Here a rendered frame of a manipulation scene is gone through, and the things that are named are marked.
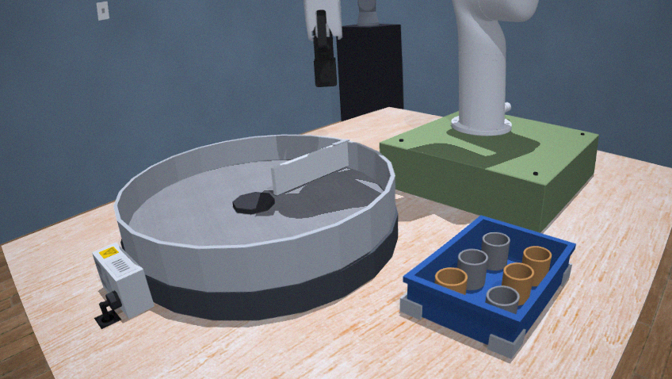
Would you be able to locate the bronze bushing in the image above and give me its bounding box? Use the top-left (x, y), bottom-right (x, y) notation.
top-left (522, 247), bottom-right (552, 286)
top-left (435, 267), bottom-right (468, 295)
top-left (502, 262), bottom-right (534, 305)

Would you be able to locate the blue open-top crate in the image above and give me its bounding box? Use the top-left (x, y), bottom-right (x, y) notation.
top-left (403, 215), bottom-right (576, 345)

